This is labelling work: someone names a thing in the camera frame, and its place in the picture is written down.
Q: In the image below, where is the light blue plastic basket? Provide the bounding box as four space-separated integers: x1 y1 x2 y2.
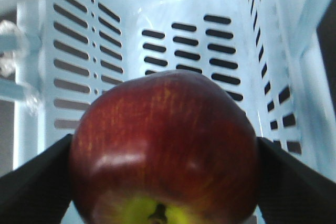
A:
0 0 336 224

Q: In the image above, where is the red apple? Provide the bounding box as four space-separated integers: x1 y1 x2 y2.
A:
69 70 260 223

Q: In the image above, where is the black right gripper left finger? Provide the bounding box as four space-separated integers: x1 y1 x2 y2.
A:
1 134 72 223

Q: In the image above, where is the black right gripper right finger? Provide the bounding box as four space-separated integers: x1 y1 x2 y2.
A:
257 137 335 223

